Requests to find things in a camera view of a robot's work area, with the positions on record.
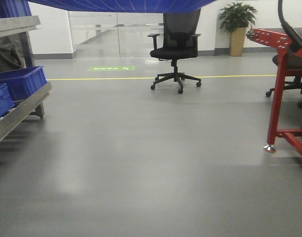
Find stainless steel shelf rail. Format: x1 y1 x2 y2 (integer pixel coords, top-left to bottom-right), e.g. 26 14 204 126
0 16 52 141

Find red metal conveyor frame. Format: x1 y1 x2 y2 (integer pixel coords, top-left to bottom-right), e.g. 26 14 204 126
247 28 302 157

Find glass door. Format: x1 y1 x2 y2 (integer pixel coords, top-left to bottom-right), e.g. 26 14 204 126
68 11 163 58

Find black cable with plug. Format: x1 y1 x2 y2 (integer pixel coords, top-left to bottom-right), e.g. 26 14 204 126
277 0 302 53

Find dark blue bin lower middle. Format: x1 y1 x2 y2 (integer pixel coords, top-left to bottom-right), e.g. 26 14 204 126
0 83 15 118

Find dark blue bin lower left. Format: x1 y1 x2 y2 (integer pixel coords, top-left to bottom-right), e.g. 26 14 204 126
0 66 47 101

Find large light blue crate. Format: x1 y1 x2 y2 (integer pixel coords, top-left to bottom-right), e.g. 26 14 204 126
32 0 213 13

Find potted green plant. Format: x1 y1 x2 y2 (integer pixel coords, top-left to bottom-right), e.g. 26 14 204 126
218 2 258 57

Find dark blue bin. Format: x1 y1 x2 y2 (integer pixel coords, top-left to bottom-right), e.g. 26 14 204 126
0 83 15 118
0 66 47 101

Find black office chair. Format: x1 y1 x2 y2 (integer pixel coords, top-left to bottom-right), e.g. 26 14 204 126
148 9 201 94

